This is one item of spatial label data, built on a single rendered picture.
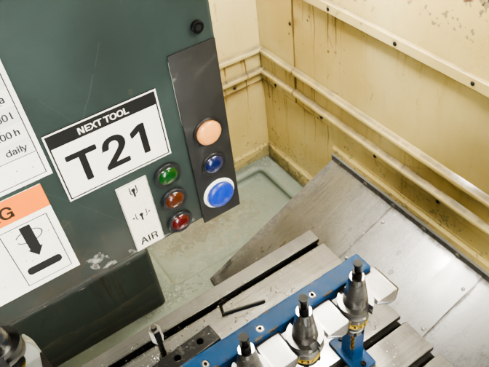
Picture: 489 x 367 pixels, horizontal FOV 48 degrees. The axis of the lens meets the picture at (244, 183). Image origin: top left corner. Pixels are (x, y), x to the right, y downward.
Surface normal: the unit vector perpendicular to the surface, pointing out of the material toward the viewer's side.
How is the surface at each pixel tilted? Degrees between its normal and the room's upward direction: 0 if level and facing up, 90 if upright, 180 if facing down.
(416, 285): 24
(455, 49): 90
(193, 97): 90
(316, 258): 0
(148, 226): 90
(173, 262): 0
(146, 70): 90
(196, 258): 0
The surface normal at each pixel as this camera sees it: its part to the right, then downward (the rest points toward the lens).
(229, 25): 0.55, 0.54
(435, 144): -0.83, 0.44
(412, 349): -0.10, -0.72
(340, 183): -0.43, -0.48
